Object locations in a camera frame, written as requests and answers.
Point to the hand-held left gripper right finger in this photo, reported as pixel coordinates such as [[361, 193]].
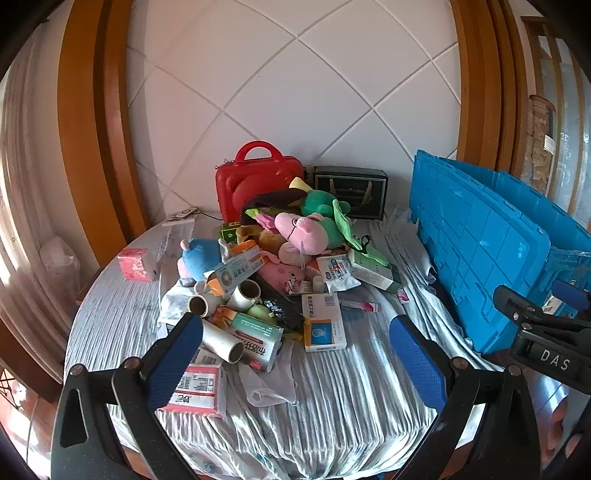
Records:
[[415, 360]]

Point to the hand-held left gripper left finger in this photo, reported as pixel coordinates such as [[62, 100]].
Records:
[[178, 364]]

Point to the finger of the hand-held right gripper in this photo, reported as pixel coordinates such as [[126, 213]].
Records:
[[515, 303], [572, 297]]

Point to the blue fabric storage bin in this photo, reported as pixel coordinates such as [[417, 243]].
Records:
[[475, 258]]

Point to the white blue medicine box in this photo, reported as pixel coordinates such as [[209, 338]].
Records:
[[323, 327]]

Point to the green plush bag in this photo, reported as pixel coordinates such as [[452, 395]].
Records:
[[348, 226]]

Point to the pig plush with glasses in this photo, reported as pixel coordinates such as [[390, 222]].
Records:
[[300, 230]]

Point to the green dinosaur plush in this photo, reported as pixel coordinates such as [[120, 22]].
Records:
[[318, 201]]

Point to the dark brown cloth bag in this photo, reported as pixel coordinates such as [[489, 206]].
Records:
[[268, 201]]

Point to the pink white tissue packet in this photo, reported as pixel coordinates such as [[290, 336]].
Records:
[[198, 387]]

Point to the crumpled white plastic bag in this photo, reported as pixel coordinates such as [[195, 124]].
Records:
[[175, 304]]

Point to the orange white box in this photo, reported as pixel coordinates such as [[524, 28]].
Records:
[[225, 317]]

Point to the pink ointment tube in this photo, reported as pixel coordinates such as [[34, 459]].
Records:
[[358, 305]]

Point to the teal white medicine box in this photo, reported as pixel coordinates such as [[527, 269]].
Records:
[[256, 341]]

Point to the green white box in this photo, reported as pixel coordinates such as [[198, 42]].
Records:
[[374, 272]]

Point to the clear plastic bag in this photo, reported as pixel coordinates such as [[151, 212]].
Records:
[[272, 387]]

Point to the small pink box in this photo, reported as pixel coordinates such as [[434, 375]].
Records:
[[136, 265]]

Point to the pig plush with blue shirt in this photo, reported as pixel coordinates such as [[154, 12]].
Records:
[[198, 258]]

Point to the teal orange medicine box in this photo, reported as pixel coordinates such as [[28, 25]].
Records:
[[235, 272]]

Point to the white packet blue red print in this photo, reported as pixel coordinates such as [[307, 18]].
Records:
[[339, 272]]

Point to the black foil packet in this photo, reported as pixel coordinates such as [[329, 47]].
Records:
[[284, 314]]

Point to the small white bottle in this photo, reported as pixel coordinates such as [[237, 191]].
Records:
[[318, 284]]

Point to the long white package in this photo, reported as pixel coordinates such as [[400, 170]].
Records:
[[178, 222]]

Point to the green yellow box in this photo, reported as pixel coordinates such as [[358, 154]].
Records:
[[229, 232]]

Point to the brown plush toy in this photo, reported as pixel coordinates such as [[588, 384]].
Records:
[[263, 240]]

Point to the small white charger device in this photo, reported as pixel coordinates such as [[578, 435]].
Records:
[[184, 213]]

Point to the white plastic sack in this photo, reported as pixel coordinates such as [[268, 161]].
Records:
[[57, 261]]

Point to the wooden display shelf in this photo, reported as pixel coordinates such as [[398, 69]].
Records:
[[540, 138]]

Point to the pink green striped plush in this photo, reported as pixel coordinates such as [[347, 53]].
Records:
[[263, 218]]

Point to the dark green gift bag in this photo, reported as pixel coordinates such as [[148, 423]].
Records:
[[351, 189]]

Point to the red plastic carry case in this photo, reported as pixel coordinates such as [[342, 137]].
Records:
[[258, 180]]

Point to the sheer white curtain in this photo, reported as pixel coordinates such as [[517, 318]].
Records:
[[32, 184]]

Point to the curved wooden wall frame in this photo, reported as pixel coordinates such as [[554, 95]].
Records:
[[480, 92], [87, 115]]

